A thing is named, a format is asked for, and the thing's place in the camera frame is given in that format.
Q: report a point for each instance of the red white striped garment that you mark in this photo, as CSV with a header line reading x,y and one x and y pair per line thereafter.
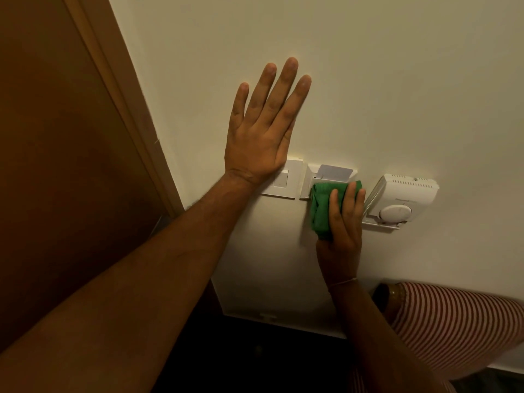
x,y
454,327

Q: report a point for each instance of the person's left forearm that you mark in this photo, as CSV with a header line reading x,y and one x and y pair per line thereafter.
x,y
135,286

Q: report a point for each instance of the green cleaning cloth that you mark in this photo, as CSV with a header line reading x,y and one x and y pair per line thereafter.
x,y
320,210

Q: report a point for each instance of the person's left little finger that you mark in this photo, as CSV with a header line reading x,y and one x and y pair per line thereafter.
x,y
239,104

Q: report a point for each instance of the person's left thumb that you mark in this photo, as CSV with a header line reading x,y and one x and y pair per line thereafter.
x,y
288,141

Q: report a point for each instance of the person's right hand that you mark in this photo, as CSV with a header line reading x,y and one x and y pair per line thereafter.
x,y
344,237

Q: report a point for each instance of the brown wooden door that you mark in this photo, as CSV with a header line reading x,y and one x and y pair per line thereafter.
x,y
65,167

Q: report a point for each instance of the grey key card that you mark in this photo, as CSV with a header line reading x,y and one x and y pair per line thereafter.
x,y
335,172

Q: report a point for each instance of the white wall thermostat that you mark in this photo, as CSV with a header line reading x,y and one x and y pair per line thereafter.
x,y
403,200

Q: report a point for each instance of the person's left middle finger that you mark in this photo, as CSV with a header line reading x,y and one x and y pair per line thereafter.
x,y
280,87

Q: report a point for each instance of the white wall light switch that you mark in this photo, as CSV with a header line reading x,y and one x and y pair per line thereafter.
x,y
284,182

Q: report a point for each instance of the light wooden door frame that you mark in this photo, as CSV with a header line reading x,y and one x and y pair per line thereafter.
x,y
123,94

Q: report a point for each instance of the person's left hand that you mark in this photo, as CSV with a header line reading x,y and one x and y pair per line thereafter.
x,y
254,147

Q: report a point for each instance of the white key card holder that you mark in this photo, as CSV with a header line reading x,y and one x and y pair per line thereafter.
x,y
308,180

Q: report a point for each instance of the thin thread wrist band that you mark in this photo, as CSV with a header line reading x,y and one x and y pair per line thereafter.
x,y
342,282

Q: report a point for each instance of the person's right forearm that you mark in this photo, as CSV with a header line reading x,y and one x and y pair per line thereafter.
x,y
380,343

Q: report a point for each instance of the person's right fingers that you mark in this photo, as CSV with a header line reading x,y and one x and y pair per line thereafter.
x,y
350,204

